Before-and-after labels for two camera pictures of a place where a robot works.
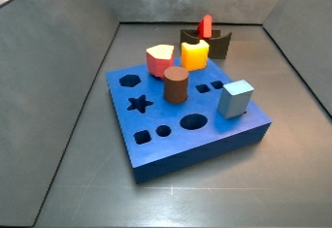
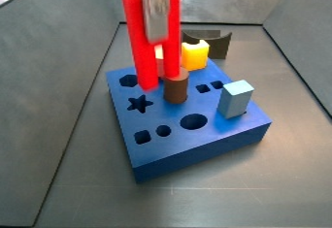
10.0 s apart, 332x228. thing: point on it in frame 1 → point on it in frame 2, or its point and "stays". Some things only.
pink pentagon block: (158, 58) stays
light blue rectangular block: (233, 99) stays
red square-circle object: (205, 27) → (143, 47)
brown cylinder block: (175, 84) stays
